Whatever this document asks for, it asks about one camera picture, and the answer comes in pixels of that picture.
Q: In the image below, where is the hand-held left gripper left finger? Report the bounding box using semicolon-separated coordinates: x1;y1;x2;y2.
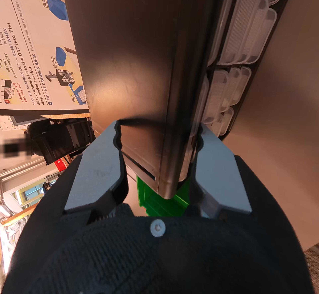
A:
64;121;129;211

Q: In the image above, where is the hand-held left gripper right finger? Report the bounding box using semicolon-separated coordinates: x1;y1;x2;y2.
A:
191;124;253;218

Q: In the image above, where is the green plastic bin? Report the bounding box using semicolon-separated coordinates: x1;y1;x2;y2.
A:
137;176;191;217

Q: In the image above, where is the black drawer cabinet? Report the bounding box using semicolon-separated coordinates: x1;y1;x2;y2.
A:
58;0;299;200

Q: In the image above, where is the bank of clear drawers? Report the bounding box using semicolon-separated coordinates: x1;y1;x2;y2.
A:
179;0;292;182

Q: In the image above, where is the black office chair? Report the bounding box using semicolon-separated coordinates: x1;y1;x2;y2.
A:
27;118;96;165

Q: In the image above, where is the wooden beam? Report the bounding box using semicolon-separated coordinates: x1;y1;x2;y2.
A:
0;202;40;225

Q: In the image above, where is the grey monitor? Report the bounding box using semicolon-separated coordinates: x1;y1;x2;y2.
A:
10;116;48;126

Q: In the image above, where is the printed instruction poster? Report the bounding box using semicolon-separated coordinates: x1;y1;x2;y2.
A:
0;0;90;116

